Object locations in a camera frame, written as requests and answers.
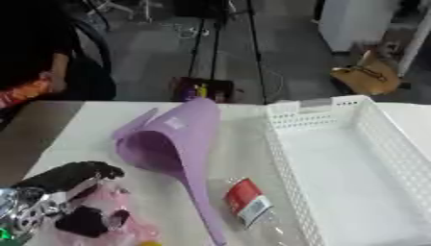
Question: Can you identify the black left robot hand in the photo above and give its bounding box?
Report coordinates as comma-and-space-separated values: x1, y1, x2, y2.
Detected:
10, 160, 134, 238

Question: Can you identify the black tripod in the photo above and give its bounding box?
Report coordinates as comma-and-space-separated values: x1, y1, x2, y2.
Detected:
185, 0, 269, 105

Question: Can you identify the clear bottle with red label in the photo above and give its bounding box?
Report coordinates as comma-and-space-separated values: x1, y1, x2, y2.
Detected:
207, 177, 309, 246

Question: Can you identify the person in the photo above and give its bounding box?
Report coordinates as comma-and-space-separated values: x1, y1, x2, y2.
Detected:
0, 0, 118, 110

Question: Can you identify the dark purple bag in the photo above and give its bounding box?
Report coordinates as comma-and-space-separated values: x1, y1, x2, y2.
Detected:
168, 76, 244, 104

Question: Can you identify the tan bag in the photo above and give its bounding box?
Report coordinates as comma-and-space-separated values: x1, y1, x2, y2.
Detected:
328, 50, 413, 96

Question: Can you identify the purple plastic scoop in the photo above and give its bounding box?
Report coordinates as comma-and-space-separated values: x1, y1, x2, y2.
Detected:
109, 97, 229, 246

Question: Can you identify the pink plastic bag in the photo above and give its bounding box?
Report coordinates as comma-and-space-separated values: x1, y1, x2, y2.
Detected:
54, 182, 164, 246

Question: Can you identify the white perforated plastic basket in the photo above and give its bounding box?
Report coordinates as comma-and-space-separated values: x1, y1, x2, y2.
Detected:
263, 94, 431, 246

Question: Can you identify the white cabinet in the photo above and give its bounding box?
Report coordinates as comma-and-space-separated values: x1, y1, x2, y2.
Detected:
317, 0, 431, 78

